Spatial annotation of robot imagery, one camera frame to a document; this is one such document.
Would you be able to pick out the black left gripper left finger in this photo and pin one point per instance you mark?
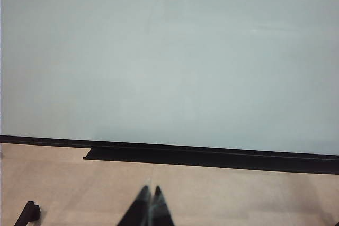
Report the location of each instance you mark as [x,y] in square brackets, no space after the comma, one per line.
[137,210]

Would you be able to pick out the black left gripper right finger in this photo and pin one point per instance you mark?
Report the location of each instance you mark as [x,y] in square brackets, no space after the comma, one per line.
[160,210]

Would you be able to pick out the black whiteboard pen tray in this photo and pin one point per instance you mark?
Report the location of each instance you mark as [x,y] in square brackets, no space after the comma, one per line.
[201,158]

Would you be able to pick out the black plastic bracket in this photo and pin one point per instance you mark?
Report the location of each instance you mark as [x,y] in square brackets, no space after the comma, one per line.
[27,212]

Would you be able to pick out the large whiteboard with black frame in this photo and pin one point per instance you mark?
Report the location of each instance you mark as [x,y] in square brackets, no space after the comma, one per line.
[169,56]

